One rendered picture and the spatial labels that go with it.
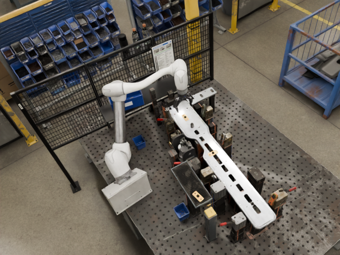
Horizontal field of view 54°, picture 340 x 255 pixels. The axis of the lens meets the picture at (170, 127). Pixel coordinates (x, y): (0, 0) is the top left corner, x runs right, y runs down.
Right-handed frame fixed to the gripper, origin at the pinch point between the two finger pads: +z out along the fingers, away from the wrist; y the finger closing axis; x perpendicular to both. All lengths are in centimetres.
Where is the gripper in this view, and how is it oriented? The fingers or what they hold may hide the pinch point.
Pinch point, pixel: (184, 108)
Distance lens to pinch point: 293.8
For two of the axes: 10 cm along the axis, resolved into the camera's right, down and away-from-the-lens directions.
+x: 4.7, 6.5, -5.9
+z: 1.1, 6.3, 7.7
